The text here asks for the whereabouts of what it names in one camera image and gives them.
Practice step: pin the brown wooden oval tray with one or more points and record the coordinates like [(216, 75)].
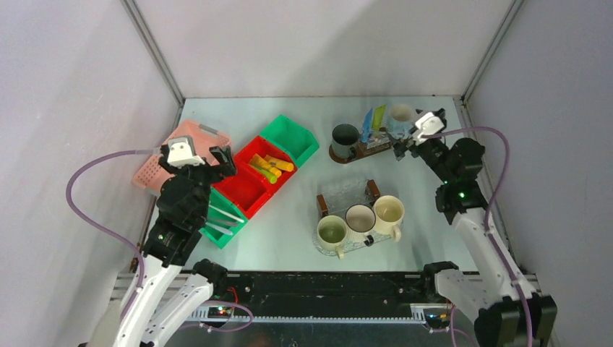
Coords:
[(360, 152)]

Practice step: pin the clear textured oval tray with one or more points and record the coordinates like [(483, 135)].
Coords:
[(347, 246)]

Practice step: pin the green bin at back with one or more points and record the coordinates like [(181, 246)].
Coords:
[(295, 140)]

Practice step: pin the black mug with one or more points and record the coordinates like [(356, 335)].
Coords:
[(345, 138)]

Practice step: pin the clear acrylic holder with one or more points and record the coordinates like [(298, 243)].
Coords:
[(374, 142)]

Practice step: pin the white ribbed mug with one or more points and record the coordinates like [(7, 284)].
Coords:
[(360, 220)]

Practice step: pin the green bin with toothbrushes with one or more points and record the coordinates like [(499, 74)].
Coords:
[(218, 200)]

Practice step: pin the clear holder with brown ends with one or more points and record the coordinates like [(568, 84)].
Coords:
[(335, 199)]

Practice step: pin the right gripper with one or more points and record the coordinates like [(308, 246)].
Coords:
[(400, 149)]

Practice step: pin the cream mug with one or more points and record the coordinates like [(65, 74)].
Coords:
[(389, 212)]

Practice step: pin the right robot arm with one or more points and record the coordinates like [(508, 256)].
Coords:
[(504, 307)]

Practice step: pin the green mug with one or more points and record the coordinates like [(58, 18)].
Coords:
[(331, 233)]

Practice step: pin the light blue mug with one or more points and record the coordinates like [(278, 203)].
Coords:
[(400, 121)]

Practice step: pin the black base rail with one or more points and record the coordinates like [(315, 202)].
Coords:
[(327, 296)]

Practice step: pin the white toothbrush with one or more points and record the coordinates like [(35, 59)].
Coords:
[(227, 214)]

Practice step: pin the red plastic bin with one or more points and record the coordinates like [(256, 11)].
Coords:
[(250, 190)]

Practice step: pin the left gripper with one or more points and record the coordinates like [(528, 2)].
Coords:
[(223, 156)]

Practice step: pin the pink perforated basket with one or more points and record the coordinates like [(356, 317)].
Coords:
[(151, 175)]

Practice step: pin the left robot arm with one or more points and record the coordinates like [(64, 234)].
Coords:
[(137, 320)]

